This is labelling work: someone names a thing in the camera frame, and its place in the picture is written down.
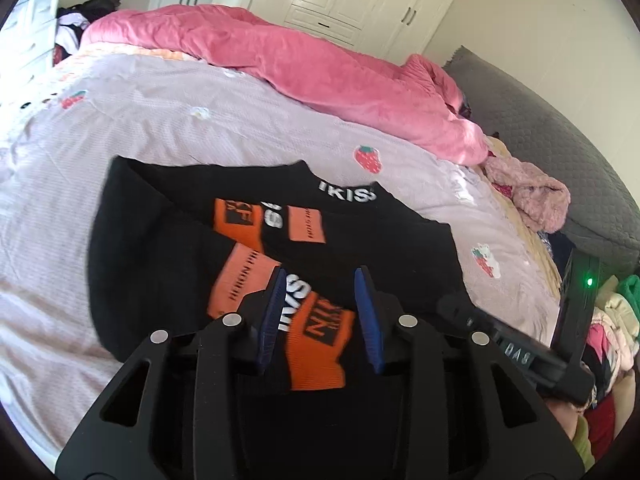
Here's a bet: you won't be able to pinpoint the pink fuzzy blanket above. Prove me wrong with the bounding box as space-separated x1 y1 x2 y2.
482 156 570 233

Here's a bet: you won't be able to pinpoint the right hand dark nails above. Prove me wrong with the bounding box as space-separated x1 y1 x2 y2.
544 398 582 439

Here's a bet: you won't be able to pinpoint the pink duvet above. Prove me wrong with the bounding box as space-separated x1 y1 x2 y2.
81 4 488 166

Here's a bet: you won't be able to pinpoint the black orange printed garment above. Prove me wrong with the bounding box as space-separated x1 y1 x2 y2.
86 155 469 480

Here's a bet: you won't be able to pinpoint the white drawer chest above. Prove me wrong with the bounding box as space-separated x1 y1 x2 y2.
1 0 58 106

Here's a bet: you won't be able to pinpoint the grey quilted headboard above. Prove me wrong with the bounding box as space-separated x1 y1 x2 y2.
444 47 639 276

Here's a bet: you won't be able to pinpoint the green sleeve forearm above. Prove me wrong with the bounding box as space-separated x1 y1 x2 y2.
572 415 596 471

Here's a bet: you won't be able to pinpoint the dark clothes pile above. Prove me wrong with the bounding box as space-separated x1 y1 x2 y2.
53 0 122 64

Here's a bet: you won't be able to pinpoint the lilac strawberry bed sheet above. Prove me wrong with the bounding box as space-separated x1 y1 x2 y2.
1 53 559 467

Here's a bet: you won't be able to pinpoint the colourful clothes pile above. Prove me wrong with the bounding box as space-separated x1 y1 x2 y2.
582 274 639 461

